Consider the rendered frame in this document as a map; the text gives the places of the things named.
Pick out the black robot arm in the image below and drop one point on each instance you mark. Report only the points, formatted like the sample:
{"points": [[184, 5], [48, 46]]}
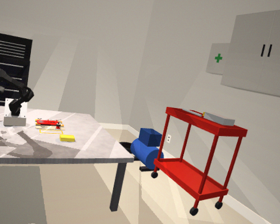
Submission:
{"points": [[15, 105]]}

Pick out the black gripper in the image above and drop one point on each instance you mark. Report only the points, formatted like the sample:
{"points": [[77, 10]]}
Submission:
{"points": [[1, 90]]}

